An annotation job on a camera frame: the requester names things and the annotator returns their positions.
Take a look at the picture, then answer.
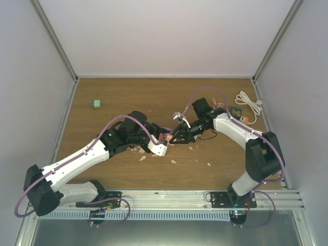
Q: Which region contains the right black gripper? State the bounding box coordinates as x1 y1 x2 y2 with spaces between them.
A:
169 119 210 144

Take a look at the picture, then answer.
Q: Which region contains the pink cube socket adapter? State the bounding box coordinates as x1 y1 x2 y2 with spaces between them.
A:
158 133 168 145

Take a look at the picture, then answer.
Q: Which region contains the green plug adapter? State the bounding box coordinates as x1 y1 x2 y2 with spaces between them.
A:
92 99 101 109

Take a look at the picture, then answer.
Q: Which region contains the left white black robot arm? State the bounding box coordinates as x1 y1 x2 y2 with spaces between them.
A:
22 111 170 216

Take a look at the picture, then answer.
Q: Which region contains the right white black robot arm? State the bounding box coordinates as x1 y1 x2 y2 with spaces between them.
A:
170 98 285 208

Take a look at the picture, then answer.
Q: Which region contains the dark green cube adapter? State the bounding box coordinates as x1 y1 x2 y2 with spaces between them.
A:
230 107 242 120

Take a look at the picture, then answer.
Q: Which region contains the orange power strip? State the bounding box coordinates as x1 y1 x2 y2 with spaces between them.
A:
239 116 249 125

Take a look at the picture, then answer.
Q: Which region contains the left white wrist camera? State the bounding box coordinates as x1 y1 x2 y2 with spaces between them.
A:
148 141 168 157

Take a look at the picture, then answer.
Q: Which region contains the aluminium front rail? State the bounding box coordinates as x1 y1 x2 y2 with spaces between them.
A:
27 189 305 211

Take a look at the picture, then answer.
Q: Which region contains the white coiled cable at back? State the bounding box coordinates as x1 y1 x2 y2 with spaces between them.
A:
235 91 264 124

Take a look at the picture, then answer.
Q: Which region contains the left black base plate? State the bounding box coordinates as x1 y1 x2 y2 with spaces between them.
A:
75 191 122 209

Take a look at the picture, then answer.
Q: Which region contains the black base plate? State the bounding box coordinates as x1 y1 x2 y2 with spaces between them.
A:
206 191 257 209
75 191 122 209

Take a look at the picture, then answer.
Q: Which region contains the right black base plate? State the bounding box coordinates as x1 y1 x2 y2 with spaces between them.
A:
206 191 257 209

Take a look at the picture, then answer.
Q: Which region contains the grey slotted cable duct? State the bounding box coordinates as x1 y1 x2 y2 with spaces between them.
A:
40 210 230 221

